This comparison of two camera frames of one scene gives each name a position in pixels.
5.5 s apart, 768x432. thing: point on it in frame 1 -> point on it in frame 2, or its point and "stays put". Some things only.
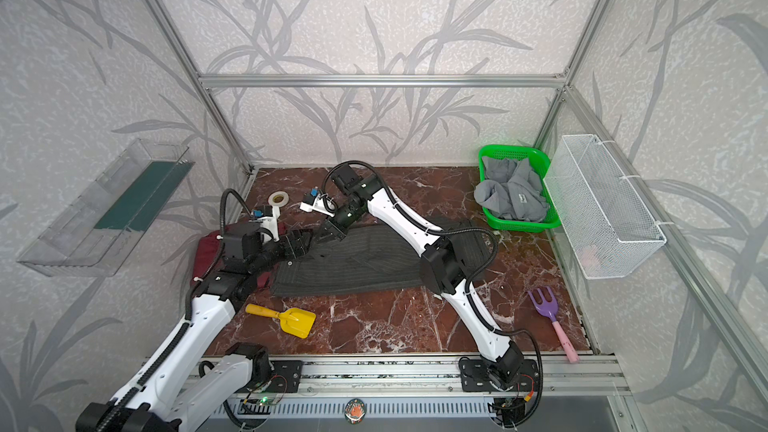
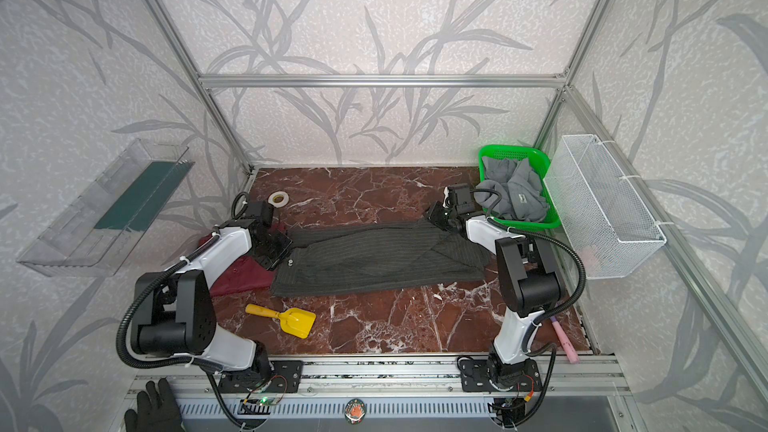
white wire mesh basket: x=607 y=225 stays put
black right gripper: x=335 y=227 -> x=439 y=213
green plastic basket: x=539 y=163 stays put
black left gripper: x=294 y=243 -> x=273 y=249
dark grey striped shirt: x=379 y=257 stays put
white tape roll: x=278 y=199 stays put
